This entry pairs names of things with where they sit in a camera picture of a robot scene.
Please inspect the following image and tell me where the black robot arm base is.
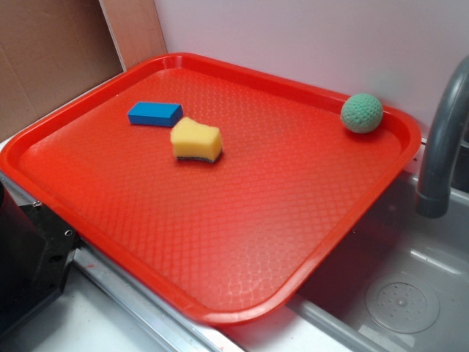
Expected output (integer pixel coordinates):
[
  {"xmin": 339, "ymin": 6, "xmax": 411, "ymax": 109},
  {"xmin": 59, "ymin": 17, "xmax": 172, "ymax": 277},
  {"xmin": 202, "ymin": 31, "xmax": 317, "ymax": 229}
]
[{"xmin": 1, "ymin": 186, "xmax": 76, "ymax": 337}]

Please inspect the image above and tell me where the green textured ball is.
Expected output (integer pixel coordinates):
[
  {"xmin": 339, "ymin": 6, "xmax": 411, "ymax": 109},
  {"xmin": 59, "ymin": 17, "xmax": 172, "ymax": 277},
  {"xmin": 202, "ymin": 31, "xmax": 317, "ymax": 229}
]
[{"xmin": 340, "ymin": 93, "xmax": 383, "ymax": 134}]

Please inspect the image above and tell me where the yellow sponge with dark base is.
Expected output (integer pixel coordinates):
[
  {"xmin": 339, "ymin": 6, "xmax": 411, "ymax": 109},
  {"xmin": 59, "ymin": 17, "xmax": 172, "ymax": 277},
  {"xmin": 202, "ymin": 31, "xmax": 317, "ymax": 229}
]
[{"xmin": 170, "ymin": 117, "xmax": 223, "ymax": 163}]

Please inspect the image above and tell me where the blue rectangular block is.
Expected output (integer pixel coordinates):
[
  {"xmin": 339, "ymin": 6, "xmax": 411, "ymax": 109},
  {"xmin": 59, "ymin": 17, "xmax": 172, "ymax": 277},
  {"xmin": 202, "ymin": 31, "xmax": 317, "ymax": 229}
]
[{"xmin": 128, "ymin": 102, "xmax": 183, "ymax": 127}]

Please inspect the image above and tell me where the grey toy sink basin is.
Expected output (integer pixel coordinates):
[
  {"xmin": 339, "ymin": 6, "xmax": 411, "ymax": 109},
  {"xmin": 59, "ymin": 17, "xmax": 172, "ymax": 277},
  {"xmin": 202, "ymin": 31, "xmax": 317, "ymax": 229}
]
[{"xmin": 226, "ymin": 175, "xmax": 468, "ymax": 351}]

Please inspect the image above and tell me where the grey curved faucet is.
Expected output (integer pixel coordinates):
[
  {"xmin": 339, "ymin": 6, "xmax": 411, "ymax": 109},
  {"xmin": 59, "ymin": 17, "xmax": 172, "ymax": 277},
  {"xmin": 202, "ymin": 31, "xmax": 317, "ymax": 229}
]
[{"xmin": 416, "ymin": 58, "xmax": 468, "ymax": 219}]

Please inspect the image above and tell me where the brown cardboard panel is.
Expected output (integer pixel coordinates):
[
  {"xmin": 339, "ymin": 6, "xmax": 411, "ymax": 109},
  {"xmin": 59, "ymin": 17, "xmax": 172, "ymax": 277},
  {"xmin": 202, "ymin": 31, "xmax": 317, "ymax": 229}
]
[{"xmin": 1, "ymin": 1, "xmax": 166, "ymax": 140}]

